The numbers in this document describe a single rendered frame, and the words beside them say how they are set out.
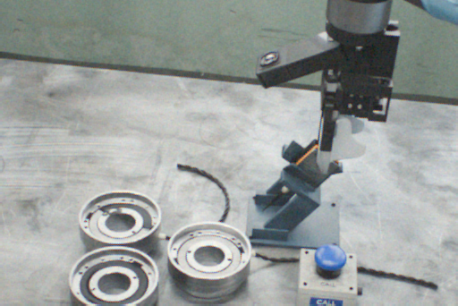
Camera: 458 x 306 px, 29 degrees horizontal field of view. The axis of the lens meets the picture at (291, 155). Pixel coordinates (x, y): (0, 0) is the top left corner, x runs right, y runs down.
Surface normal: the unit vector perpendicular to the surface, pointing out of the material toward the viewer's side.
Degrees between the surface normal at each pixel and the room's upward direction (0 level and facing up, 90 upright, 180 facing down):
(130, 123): 0
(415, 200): 0
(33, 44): 90
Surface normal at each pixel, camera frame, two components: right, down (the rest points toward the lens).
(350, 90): -0.03, 0.59
